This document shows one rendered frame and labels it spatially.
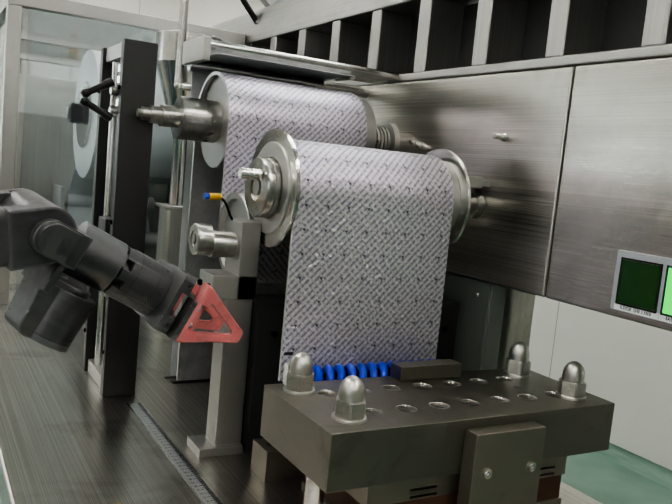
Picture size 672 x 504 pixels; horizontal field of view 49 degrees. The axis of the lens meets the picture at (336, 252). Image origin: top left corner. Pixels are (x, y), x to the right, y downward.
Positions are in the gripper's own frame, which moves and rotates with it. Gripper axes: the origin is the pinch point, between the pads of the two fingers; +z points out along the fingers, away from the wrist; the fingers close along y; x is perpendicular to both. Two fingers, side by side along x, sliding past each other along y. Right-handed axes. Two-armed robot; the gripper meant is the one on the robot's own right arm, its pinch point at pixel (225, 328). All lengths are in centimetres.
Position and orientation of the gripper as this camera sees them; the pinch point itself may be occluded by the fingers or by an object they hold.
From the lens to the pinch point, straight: 85.8
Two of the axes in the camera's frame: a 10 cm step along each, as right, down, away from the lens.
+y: 4.8, 1.5, -8.7
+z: 7.3, 4.8, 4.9
